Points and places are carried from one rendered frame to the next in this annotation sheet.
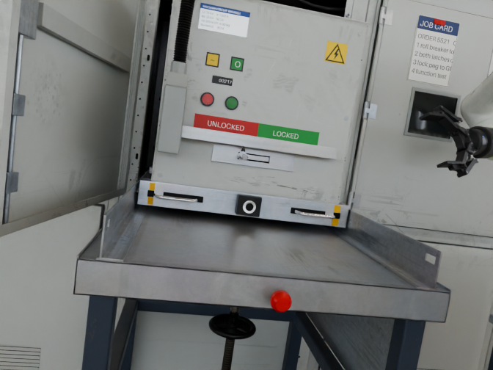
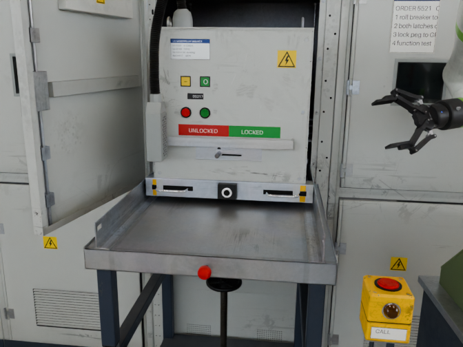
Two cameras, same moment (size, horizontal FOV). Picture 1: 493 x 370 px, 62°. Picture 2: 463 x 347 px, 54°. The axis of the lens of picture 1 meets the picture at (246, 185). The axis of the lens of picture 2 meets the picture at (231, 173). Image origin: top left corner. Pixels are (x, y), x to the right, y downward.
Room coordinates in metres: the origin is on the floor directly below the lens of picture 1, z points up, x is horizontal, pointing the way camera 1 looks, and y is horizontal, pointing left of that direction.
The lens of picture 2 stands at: (-0.32, -0.41, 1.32)
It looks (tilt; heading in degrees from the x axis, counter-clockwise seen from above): 15 degrees down; 16
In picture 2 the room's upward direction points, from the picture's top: 1 degrees clockwise
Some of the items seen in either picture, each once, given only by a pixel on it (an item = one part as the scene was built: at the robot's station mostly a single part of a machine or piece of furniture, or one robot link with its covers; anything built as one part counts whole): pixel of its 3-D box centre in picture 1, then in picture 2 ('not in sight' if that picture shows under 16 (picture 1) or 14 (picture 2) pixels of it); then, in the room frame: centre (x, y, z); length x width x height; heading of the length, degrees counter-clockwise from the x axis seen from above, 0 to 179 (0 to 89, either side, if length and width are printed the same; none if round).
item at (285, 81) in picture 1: (261, 104); (229, 110); (1.03, -0.01, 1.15); 0.48 x 0.01 x 0.48; 100
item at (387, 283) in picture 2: not in sight; (388, 286); (0.51, -0.48, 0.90); 0.04 x 0.04 x 0.02
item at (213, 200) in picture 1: (246, 203); (228, 188); (1.04, -0.01, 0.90); 0.54 x 0.05 x 0.06; 100
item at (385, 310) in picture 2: not in sight; (391, 312); (0.47, -0.49, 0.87); 0.03 x 0.01 x 0.03; 100
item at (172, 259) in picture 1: (245, 238); (224, 217); (0.97, -0.02, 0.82); 0.68 x 0.62 x 0.06; 10
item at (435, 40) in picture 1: (433, 51); (415, 20); (1.38, -0.55, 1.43); 0.15 x 0.01 x 0.21; 100
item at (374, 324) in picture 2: not in sight; (385, 308); (0.51, -0.48, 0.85); 0.08 x 0.08 x 0.10; 10
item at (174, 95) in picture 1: (173, 113); (156, 131); (0.92, 0.19, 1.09); 0.08 x 0.05 x 0.17; 10
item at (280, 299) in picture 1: (279, 299); (204, 270); (0.61, -0.08, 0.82); 0.04 x 0.03 x 0.03; 10
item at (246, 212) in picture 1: (249, 205); (227, 191); (1.01, -0.01, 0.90); 0.06 x 0.03 x 0.05; 100
